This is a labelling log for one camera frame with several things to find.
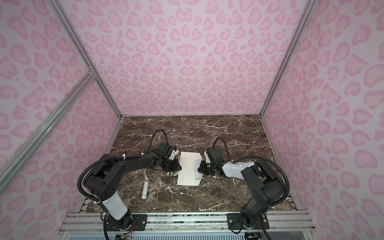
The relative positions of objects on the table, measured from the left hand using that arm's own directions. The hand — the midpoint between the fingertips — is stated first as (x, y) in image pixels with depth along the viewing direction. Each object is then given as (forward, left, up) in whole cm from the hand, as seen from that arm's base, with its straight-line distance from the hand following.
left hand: (182, 166), depth 90 cm
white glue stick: (-13, +20, 0) cm, 24 cm away
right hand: (-2, -9, +1) cm, 9 cm away
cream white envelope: (-4, -4, -2) cm, 6 cm away
